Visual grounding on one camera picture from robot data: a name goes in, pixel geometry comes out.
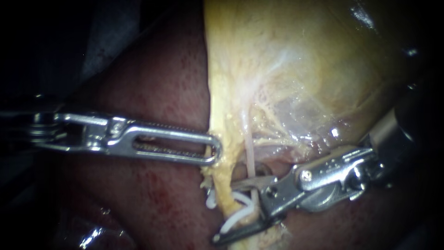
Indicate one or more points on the right arm instrument jaw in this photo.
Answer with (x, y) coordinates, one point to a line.
(256, 182)
(242, 233)

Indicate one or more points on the left arm instrument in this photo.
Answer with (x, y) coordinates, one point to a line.
(88, 133)

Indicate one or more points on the left arm instrument jaw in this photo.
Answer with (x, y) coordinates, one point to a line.
(166, 132)

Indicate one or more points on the right arm instrument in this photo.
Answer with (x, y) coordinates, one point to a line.
(329, 170)

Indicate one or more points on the white clip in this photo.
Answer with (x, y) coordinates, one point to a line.
(239, 217)

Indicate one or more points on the gallbladder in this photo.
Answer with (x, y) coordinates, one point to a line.
(277, 41)

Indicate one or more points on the dark right arm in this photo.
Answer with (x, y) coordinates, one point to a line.
(428, 128)

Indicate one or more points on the dark red liver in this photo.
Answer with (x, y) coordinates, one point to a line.
(157, 83)

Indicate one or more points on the pale fatty tissue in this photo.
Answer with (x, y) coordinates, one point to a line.
(295, 118)

